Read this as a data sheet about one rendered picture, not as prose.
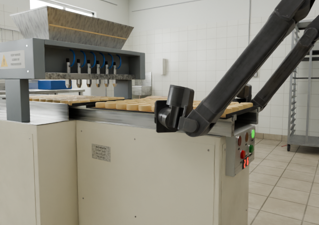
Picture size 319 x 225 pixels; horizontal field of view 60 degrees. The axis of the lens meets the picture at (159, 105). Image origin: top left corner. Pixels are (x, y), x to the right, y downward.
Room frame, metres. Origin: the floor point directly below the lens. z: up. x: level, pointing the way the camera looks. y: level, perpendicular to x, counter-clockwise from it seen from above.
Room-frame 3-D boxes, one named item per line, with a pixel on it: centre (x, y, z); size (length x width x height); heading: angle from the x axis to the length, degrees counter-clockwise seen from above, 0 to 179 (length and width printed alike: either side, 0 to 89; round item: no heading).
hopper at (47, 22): (1.47, 0.42, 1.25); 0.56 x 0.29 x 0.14; 146
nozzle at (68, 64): (1.28, 0.41, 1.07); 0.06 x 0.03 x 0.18; 56
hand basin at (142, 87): (5.97, 0.39, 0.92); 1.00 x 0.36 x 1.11; 57
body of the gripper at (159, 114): (0.84, -0.03, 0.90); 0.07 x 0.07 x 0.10; 12
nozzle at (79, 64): (1.33, 0.37, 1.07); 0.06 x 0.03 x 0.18; 56
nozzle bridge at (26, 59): (1.47, 0.42, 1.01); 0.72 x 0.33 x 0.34; 146
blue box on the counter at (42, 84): (4.27, 1.61, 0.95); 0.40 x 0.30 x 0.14; 150
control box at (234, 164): (0.98, -0.30, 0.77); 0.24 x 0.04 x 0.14; 146
